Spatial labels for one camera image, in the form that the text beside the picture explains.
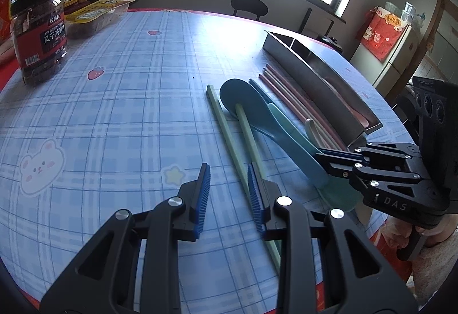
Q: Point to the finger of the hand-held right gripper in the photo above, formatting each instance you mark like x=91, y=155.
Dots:
x=386, y=180
x=386, y=154

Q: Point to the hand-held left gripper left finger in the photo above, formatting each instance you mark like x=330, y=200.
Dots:
x=200, y=203

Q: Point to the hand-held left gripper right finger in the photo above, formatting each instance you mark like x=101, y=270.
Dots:
x=256, y=203

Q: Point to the light green chopstick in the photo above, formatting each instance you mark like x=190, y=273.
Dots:
x=222, y=120
x=247, y=135

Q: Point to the teal spoon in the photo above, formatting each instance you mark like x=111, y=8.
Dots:
x=289, y=135

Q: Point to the steel divided utensil box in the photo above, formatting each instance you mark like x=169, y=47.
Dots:
x=304, y=70

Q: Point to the person's right forearm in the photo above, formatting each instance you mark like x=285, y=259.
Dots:
x=429, y=271

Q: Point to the person's right hand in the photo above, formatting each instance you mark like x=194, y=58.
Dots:
x=393, y=233

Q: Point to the pink spoon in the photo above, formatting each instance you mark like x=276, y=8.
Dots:
x=361, y=117

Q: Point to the dark object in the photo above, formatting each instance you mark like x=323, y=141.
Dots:
x=406, y=113

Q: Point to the light green spoon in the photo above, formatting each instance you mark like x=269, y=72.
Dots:
x=340, y=197

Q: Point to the white refrigerator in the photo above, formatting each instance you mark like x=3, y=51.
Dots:
x=393, y=63

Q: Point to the dark blue spoon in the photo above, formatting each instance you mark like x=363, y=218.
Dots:
x=239, y=95

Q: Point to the blue plaid tablecloth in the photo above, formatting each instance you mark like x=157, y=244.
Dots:
x=125, y=120

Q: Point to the dark blue chopstick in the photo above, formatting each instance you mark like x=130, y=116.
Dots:
x=257, y=88

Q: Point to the red printed cloth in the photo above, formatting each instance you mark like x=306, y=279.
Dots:
x=383, y=35

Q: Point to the clear containers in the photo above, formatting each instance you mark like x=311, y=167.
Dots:
x=408, y=13

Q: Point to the black round chair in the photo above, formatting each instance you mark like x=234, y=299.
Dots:
x=250, y=6

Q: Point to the clear tray with yellow label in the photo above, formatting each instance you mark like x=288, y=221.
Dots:
x=93, y=19

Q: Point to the black-lidded red label jar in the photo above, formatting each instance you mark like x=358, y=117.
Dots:
x=39, y=42

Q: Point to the wooden door frame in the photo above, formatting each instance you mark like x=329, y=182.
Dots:
x=442, y=13

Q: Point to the black metal frame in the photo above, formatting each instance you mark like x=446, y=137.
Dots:
x=305, y=19

